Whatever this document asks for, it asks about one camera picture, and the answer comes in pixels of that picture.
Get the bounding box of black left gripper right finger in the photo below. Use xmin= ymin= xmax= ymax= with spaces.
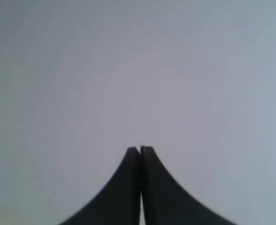
xmin=140 ymin=146 xmax=234 ymax=225

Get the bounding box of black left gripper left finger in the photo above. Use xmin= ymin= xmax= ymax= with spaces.
xmin=62 ymin=147 xmax=141 ymax=225

